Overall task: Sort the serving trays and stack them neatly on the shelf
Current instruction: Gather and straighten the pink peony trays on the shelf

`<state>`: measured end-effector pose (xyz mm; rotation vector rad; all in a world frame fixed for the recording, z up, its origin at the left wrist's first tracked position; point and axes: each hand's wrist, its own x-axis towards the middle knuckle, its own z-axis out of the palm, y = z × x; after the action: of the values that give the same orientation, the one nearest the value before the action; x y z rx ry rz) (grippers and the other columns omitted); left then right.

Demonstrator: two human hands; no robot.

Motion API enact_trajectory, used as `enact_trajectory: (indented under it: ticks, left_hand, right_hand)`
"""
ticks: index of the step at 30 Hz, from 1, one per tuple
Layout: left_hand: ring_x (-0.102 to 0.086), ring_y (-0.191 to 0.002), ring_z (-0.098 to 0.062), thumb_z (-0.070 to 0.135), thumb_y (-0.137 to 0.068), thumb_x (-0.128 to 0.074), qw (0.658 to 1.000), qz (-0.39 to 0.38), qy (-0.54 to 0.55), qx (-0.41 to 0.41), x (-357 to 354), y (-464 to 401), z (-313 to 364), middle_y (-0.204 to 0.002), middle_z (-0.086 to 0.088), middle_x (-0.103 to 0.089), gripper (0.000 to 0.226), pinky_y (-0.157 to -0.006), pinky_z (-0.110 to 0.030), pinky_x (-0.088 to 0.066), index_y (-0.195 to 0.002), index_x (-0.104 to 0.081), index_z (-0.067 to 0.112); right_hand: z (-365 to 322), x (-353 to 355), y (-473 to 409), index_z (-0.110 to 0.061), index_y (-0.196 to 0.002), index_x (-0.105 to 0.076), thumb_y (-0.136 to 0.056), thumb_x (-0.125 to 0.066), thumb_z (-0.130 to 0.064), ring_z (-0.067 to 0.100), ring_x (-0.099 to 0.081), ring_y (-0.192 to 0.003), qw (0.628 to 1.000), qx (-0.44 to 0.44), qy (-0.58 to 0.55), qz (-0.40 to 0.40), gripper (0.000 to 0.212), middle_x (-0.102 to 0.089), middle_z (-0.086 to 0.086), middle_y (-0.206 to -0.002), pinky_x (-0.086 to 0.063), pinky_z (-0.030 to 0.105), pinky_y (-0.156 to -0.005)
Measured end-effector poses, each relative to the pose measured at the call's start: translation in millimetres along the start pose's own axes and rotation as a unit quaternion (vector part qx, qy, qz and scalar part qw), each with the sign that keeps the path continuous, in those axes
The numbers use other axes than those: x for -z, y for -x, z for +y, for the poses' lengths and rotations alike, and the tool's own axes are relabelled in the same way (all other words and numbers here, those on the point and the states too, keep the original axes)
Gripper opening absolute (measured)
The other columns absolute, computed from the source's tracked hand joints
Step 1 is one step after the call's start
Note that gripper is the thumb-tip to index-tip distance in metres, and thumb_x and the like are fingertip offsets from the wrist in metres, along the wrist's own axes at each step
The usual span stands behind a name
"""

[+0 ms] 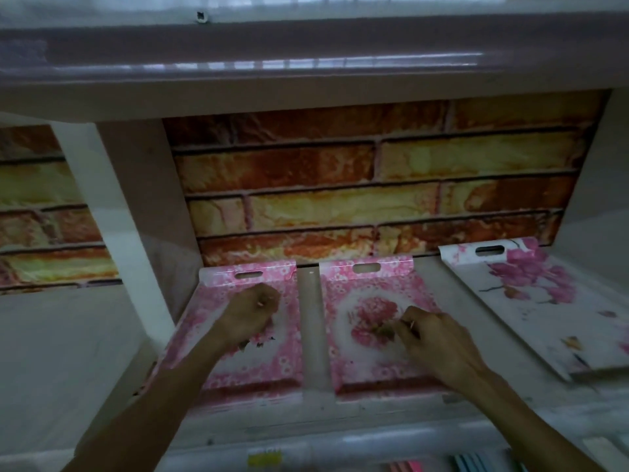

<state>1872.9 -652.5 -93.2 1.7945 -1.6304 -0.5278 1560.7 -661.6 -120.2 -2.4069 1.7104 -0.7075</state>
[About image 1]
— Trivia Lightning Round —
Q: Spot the person's right hand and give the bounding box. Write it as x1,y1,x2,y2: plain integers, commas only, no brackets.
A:
391,307,492,393

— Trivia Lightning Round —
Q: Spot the person's left hand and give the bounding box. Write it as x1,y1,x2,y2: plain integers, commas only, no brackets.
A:
211,283,282,351

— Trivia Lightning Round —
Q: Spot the stack of pink floral trays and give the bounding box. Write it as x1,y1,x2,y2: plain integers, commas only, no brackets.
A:
132,260,304,406

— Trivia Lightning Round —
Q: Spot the white orchid print tray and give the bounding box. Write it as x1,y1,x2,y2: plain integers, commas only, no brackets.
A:
437,236,629,383

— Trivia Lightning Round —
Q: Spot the pink peony print tray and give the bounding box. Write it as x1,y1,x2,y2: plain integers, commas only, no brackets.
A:
318,255,455,401

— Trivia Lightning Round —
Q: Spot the person's left forearm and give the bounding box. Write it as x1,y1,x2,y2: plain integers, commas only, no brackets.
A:
61,334,242,472

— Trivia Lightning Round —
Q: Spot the person's right forearm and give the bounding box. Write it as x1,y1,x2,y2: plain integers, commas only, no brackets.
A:
451,368,605,472

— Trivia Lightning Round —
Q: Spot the blue plastic scoop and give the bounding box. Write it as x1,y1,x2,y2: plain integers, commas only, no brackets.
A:
449,452,498,472

